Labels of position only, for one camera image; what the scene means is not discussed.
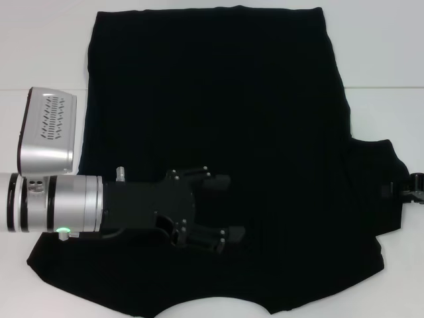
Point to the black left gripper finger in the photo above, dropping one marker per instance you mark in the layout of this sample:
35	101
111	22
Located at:
215	182
228	235

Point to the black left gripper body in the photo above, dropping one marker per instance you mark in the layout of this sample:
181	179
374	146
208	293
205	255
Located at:
145	205

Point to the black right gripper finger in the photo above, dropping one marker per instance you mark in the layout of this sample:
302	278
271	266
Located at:
414	195

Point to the black shirt with FREE print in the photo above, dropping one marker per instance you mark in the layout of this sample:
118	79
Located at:
265	116

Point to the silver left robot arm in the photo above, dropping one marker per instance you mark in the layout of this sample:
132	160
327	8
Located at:
73	202

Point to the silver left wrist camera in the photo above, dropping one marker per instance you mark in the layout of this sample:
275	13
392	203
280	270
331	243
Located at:
49	132

